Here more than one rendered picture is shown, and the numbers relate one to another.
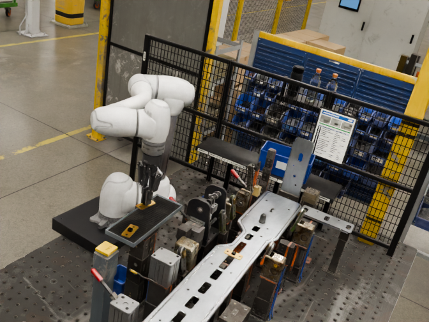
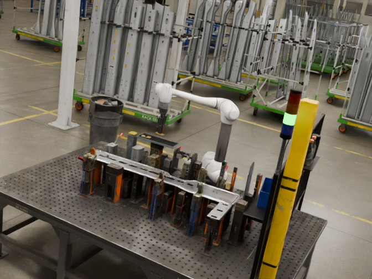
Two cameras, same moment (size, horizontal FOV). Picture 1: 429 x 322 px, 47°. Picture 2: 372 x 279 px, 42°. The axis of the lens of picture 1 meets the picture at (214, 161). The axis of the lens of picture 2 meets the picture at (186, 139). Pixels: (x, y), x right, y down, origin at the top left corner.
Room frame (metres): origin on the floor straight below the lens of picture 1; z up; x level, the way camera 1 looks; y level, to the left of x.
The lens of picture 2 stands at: (1.86, -3.86, 2.61)
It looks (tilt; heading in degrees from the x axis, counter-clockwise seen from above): 19 degrees down; 89
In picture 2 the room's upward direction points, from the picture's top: 9 degrees clockwise
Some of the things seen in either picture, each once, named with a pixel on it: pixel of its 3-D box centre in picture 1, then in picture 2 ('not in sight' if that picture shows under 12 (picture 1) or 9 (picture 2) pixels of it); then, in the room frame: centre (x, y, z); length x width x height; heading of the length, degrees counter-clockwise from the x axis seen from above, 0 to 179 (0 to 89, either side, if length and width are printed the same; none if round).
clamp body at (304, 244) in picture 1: (297, 252); (194, 213); (2.10, -0.51, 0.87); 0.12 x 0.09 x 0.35; 68
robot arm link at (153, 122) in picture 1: (153, 119); (165, 92); (1.72, 0.26, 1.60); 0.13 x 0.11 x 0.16; 109
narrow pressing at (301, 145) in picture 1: (297, 167); (248, 182); (2.47, -0.45, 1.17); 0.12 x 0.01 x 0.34; 68
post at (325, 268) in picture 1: (339, 250); (210, 234); (2.23, -0.75, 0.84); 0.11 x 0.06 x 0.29; 68
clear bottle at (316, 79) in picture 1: (314, 85); (311, 149); (2.87, -0.50, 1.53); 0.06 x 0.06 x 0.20
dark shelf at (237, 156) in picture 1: (267, 167); (272, 198); (2.71, -0.32, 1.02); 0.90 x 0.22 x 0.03; 68
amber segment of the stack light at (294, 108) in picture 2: not in sight; (292, 108); (2.51, -1.14, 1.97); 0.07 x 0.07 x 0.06
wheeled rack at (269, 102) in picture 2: not in sight; (291, 74); (4.16, 6.56, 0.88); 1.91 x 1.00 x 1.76; 64
